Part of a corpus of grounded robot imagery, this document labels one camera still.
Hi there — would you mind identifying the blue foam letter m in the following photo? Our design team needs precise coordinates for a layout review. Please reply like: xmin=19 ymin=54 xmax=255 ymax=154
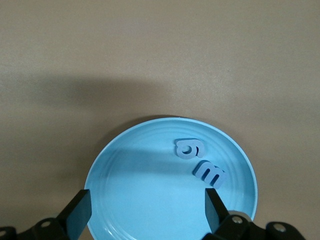
xmin=192 ymin=159 xmax=228 ymax=190

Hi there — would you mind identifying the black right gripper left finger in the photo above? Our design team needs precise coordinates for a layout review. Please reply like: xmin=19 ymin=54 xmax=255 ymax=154
xmin=0 ymin=189 xmax=93 ymax=240

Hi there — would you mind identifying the blue plate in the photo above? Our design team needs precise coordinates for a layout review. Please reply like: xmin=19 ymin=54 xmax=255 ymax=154
xmin=84 ymin=116 xmax=258 ymax=240

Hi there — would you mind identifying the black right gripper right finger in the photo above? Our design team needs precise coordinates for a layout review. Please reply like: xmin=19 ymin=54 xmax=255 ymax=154
xmin=202 ymin=188 xmax=306 ymax=240

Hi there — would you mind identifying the blue foam letter g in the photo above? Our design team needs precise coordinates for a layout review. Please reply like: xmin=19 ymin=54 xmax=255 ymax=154
xmin=174 ymin=138 xmax=206 ymax=160

